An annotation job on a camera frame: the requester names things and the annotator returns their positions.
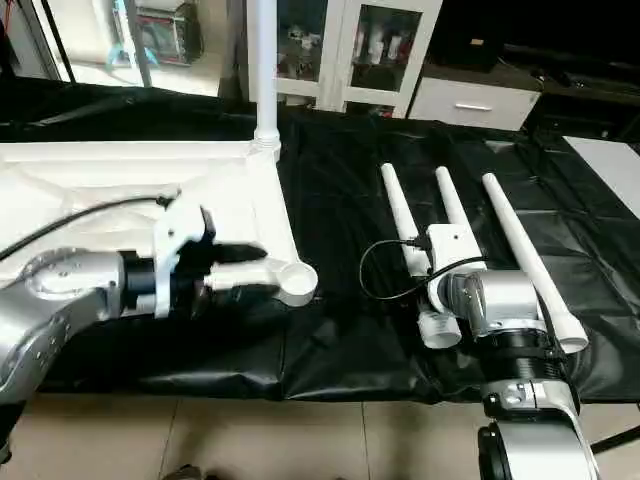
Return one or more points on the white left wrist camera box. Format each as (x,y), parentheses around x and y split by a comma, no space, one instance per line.
(180,250)

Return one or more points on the white plastic table leg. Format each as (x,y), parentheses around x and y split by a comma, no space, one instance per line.
(262,70)
(525,250)
(402,215)
(452,200)

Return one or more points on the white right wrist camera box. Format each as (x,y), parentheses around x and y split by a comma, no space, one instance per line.
(450,250)

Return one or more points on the white plastic table top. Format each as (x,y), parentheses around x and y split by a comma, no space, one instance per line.
(100,190)

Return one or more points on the blue grey floor appliance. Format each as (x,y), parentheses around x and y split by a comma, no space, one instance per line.
(160,35)

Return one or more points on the black metal bench leg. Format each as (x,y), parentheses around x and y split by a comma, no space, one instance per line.
(618,438)

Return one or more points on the black work mat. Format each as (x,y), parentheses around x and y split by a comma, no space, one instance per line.
(340,200)

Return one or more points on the white drawer unit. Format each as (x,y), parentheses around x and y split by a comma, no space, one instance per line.
(475,102)

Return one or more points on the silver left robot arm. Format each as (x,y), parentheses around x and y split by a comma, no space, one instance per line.
(50,300)

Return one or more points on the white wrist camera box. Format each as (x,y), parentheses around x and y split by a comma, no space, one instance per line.
(450,250)
(180,250)

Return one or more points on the white glass-door cabinet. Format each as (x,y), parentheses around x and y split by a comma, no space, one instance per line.
(340,60)

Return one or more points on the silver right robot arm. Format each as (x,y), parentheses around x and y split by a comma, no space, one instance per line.
(510,330)

